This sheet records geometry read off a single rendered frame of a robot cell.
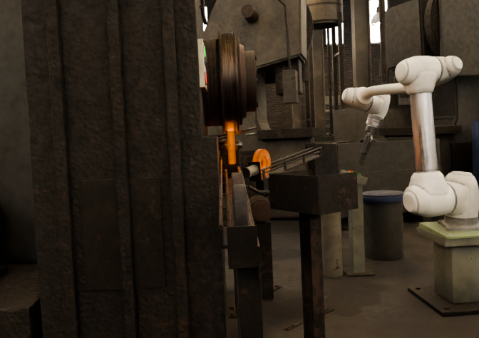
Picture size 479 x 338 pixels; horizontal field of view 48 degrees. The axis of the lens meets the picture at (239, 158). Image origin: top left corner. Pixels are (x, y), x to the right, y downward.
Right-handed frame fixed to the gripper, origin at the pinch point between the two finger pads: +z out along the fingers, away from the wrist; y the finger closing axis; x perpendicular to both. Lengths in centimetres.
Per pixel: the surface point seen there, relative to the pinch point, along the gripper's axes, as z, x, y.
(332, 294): 74, -1, 34
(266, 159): 16, -55, 15
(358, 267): 61, 19, -2
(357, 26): -279, 113, -790
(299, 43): -91, -39, -196
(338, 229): 43.0, -0.9, 1.7
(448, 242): 26, 32, 69
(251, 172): 25, -62, 32
